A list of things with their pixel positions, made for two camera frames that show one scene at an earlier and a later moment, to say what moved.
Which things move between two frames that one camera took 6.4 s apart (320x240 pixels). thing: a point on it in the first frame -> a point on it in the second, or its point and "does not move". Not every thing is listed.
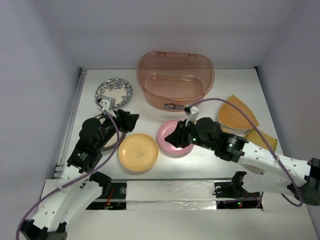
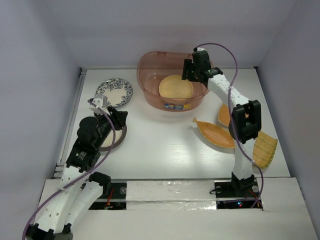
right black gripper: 178,137 -> 189,64
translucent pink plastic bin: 170,81 does not move
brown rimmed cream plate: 113,143 does not move
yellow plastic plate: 138,152 -> 173,87
